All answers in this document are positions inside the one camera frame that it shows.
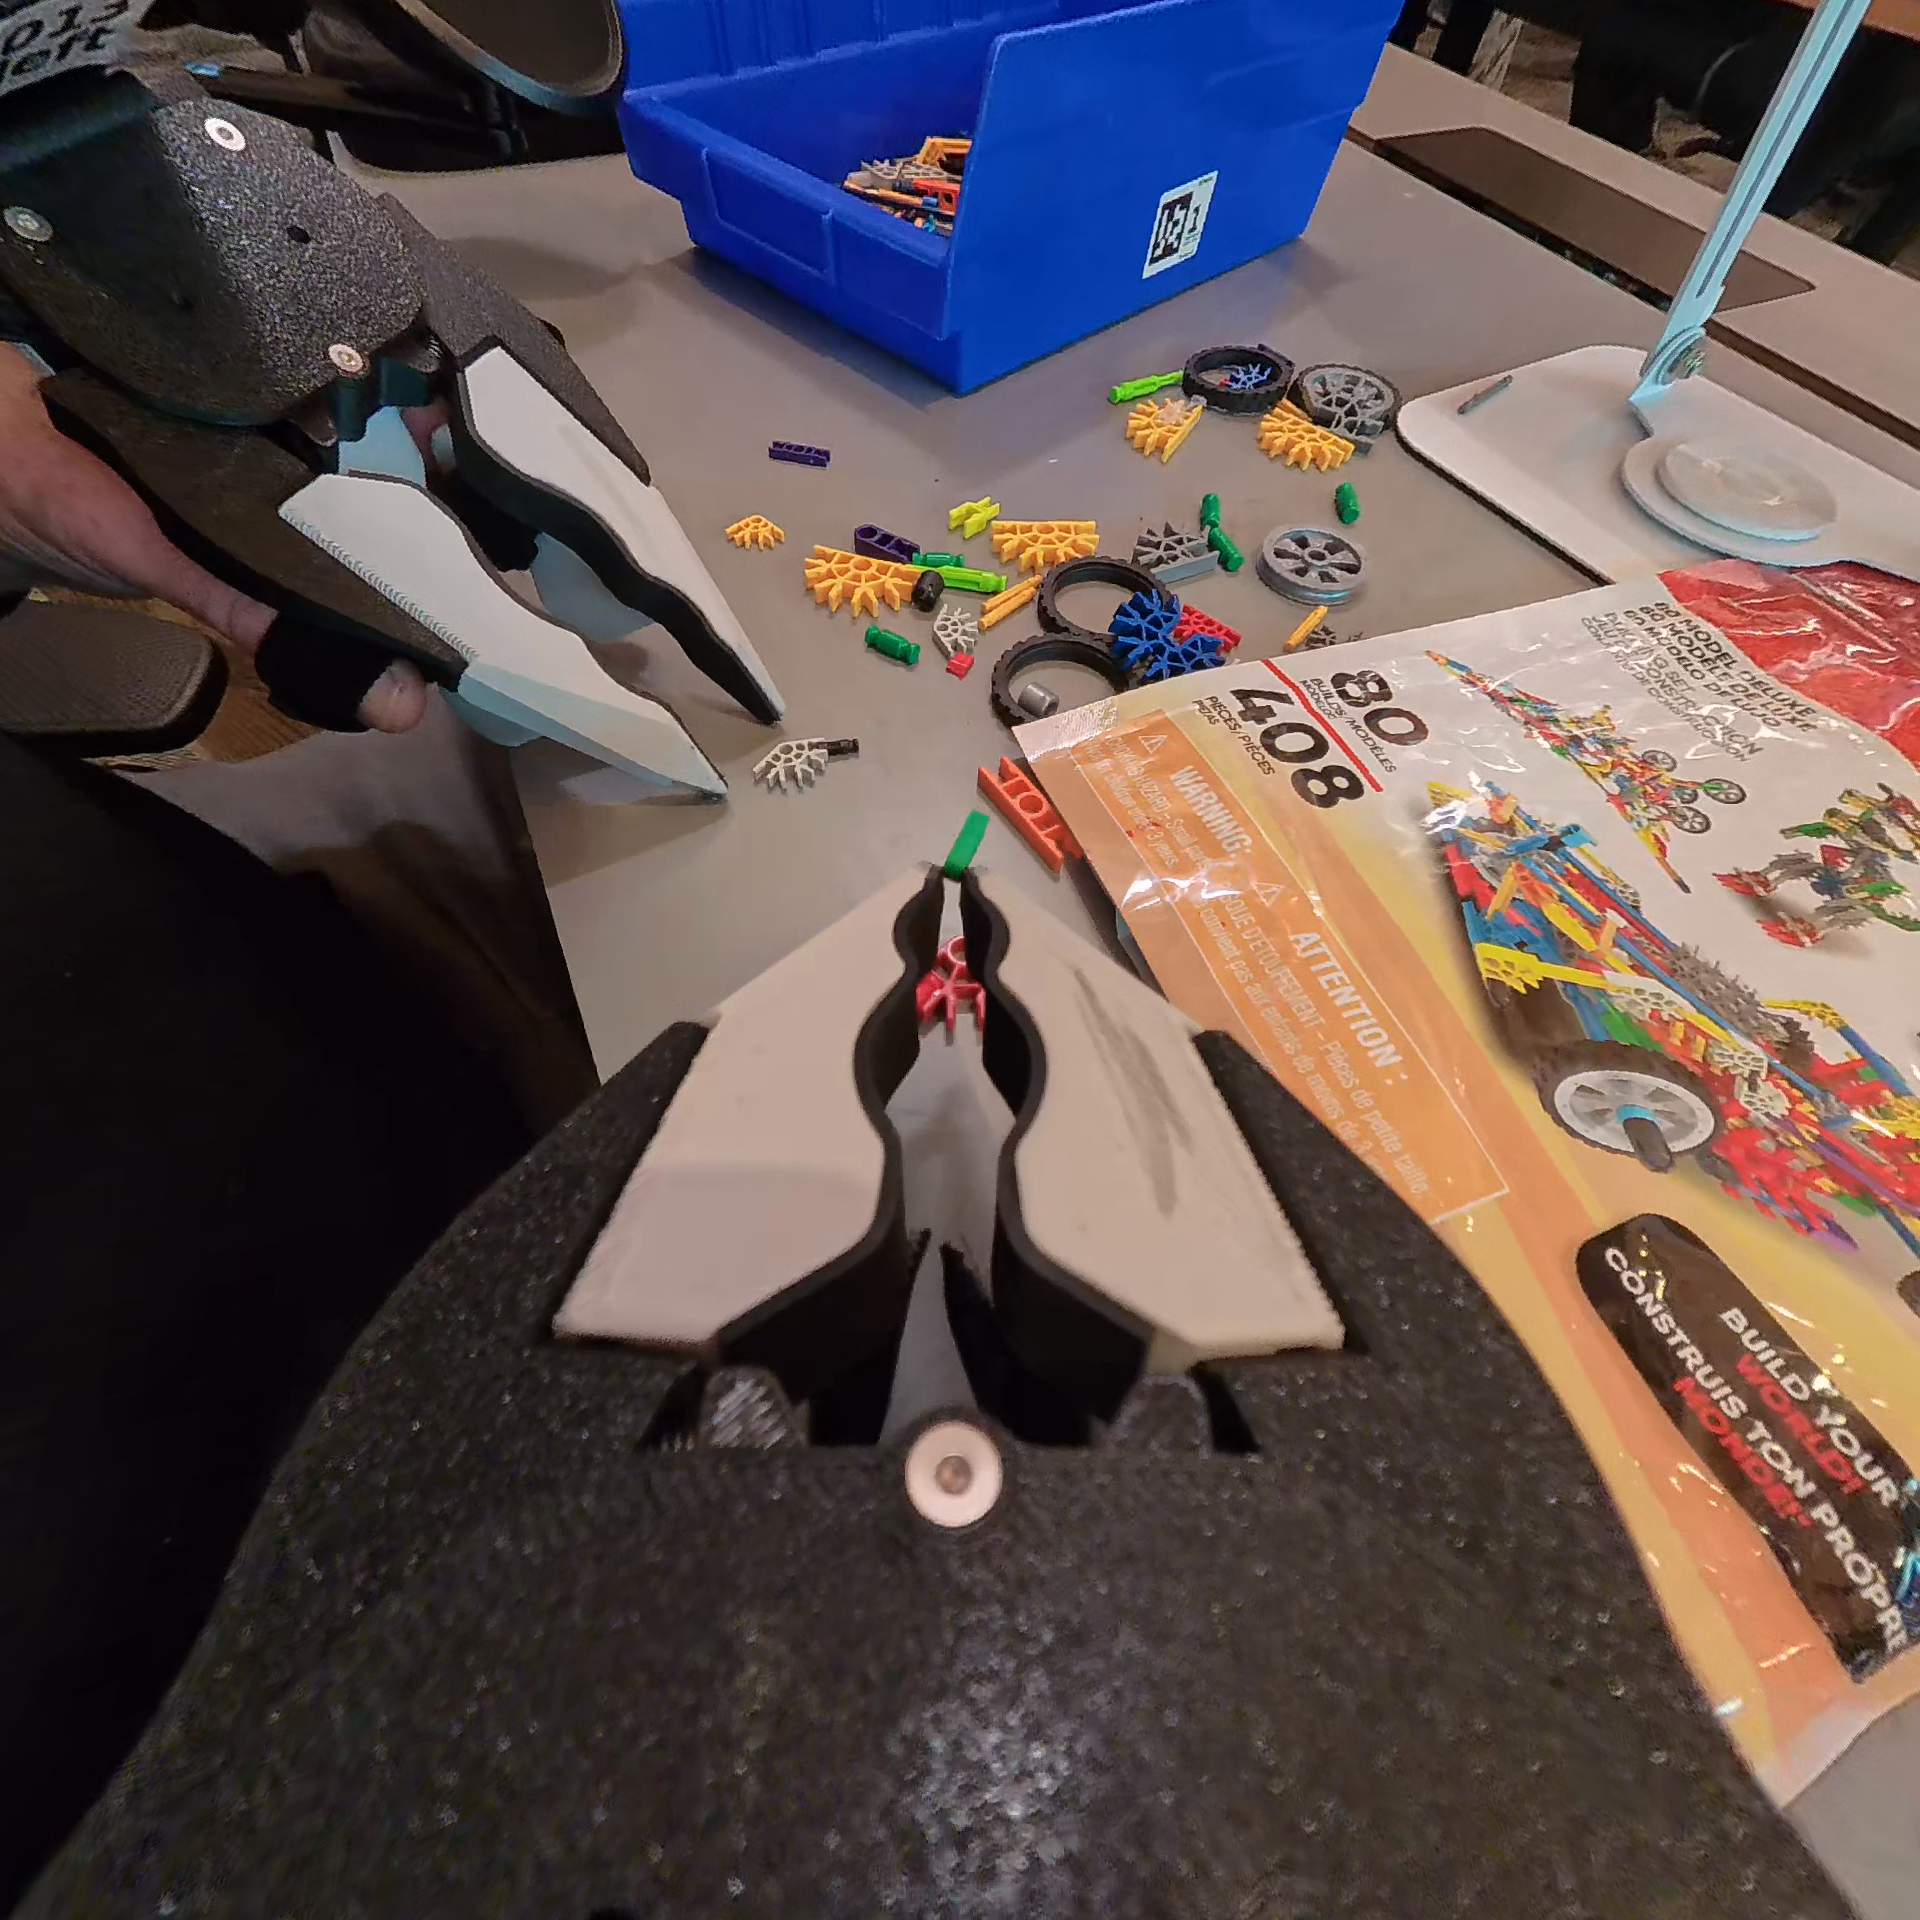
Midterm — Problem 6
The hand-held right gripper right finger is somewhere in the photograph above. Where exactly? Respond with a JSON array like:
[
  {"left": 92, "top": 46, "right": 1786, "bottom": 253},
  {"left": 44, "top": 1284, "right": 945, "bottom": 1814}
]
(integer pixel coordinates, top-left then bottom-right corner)
[{"left": 961, "top": 873, "right": 1346, "bottom": 1368}]

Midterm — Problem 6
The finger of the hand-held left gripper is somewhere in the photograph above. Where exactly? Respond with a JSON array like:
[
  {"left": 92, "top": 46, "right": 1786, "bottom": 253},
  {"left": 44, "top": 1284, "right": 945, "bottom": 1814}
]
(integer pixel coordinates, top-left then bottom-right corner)
[
  {"left": 278, "top": 404, "right": 732, "bottom": 799},
  {"left": 449, "top": 344, "right": 788, "bottom": 725}
]

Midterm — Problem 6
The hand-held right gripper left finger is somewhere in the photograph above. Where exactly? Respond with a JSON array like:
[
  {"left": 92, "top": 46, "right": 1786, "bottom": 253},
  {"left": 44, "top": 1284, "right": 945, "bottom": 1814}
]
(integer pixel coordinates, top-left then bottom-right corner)
[{"left": 550, "top": 871, "right": 950, "bottom": 1354}]

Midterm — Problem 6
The pile of colourful toy pieces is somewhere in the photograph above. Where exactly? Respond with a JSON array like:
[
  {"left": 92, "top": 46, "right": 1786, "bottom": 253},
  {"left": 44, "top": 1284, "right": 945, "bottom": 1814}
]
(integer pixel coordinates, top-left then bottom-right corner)
[{"left": 840, "top": 134, "right": 976, "bottom": 240}]

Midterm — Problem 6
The blue container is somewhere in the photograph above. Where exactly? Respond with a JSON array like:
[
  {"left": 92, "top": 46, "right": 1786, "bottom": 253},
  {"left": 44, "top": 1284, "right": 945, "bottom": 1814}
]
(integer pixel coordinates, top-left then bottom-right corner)
[{"left": 617, "top": 0, "right": 1403, "bottom": 394}]

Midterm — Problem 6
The person's left hand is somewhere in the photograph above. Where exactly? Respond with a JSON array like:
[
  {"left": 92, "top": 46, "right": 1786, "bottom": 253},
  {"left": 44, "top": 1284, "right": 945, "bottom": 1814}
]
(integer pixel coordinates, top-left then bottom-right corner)
[{"left": 0, "top": 342, "right": 442, "bottom": 736}]

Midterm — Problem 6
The printed toy packaging bag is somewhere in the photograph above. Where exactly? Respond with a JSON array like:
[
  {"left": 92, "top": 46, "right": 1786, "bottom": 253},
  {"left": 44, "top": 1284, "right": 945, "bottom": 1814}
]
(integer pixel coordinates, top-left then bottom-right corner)
[{"left": 1013, "top": 562, "right": 1920, "bottom": 1807}]

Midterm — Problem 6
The orange ladder connector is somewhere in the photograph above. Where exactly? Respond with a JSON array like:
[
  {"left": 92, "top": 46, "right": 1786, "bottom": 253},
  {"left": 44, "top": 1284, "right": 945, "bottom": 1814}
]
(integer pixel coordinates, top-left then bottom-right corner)
[{"left": 976, "top": 756, "right": 1085, "bottom": 873}]

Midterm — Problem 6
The grey office chair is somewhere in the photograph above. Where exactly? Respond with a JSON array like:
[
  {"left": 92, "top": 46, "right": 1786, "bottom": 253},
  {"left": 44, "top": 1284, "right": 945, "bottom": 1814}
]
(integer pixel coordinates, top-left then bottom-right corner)
[{"left": 0, "top": 599, "right": 230, "bottom": 759}]

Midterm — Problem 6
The black rubber tire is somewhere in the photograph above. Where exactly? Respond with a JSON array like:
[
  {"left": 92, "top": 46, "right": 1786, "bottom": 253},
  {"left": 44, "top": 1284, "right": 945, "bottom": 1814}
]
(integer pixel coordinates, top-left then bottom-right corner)
[
  {"left": 1035, "top": 554, "right": 1145, "bottom": 640},
  {"left": 990, "top": 633, "right": 1129, "bottom": 725},
  {"left": 1180, "top": 344, "right": 1299, "bottom": 418}
]

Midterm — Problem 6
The person's black jacket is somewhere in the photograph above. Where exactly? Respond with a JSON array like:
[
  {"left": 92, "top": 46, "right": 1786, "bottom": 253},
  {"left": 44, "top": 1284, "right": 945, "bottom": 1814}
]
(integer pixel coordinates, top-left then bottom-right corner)
[{"left": 0, "top": 736, "right": 602, "bottom": 1863}]

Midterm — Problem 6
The grey wheel hub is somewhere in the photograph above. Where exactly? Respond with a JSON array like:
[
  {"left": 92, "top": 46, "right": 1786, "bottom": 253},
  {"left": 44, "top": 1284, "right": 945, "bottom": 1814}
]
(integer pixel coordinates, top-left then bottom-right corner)
[{"left": 1257, "top": 525, "right": 1370, "bottom": 605}]

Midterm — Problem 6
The grey wheel with tire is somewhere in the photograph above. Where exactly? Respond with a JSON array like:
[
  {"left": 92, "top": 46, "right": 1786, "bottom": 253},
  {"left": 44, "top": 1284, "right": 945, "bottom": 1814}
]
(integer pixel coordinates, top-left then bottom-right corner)
[{"left": 1290, "top": 362, "right": 1403, "bottom": 442}]

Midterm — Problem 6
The light blue book stand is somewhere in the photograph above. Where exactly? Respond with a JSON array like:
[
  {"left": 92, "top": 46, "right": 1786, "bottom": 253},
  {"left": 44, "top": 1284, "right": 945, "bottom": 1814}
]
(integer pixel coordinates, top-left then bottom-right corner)
[{"left": 1620, "top": 0, "right": 1877, "bottom": 543}]

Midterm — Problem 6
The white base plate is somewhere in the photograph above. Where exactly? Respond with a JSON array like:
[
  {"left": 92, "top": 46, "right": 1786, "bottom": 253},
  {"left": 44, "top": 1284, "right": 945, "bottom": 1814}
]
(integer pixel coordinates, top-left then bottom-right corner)
[{"left": 1395, "top": 344, "right": 1920, "bottom": 586}]

